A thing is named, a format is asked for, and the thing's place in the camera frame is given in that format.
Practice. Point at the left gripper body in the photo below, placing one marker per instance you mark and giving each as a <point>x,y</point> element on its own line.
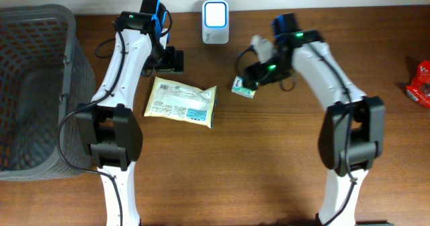
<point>171,62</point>

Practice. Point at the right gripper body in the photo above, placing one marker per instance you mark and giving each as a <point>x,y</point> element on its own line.
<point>252,77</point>

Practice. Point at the yellow snack bag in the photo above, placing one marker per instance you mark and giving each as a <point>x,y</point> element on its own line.
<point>181,102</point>

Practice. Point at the teal tissue pack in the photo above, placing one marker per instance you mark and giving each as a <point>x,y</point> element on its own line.
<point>239,89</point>

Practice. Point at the red snack bag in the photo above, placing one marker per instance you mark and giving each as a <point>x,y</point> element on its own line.
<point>418,89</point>

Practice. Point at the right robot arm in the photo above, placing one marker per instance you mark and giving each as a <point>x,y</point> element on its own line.
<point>352,133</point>

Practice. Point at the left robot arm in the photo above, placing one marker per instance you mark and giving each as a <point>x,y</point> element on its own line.
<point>108,128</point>

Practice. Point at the grey plastic mesh basket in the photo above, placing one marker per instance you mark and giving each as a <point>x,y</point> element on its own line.
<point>44,76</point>

